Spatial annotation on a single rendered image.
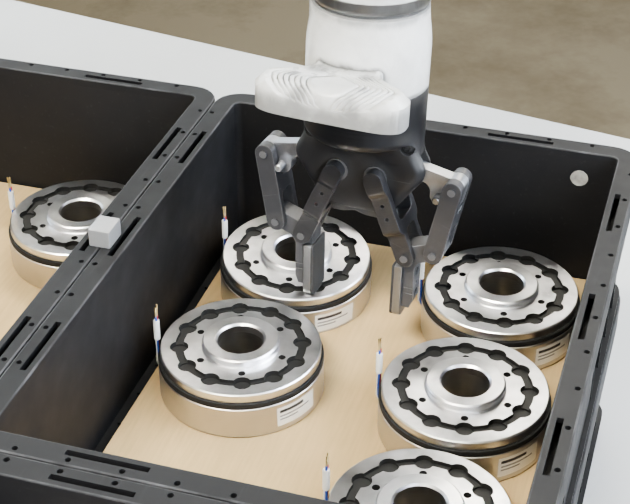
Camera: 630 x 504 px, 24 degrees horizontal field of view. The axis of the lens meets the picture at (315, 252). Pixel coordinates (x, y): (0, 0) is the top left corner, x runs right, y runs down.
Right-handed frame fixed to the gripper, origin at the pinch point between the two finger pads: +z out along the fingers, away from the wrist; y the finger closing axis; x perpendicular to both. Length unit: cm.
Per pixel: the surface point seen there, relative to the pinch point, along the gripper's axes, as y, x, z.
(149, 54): 45, -57, 14
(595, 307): -16.3, 5.7, -5.4
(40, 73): 28.1, -8.3, -6.0
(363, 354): -1.4, 1.8, 4.5
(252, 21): 100, -213, 74
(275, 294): 5.0, 1.7, 1.5
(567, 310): -13.4, -3.3, 0.9
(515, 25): 43, -233, 72
